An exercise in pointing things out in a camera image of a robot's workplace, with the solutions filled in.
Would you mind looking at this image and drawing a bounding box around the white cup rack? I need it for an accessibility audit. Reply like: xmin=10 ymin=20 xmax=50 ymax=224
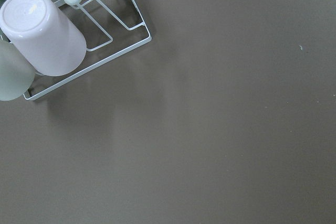
xmin=24 ymin=0 xmax=152 ymax=101

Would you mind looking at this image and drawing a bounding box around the pink cup in rack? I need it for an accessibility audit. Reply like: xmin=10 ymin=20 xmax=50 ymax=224
xmin=1 ymin=0 xmax=87 ymax=76

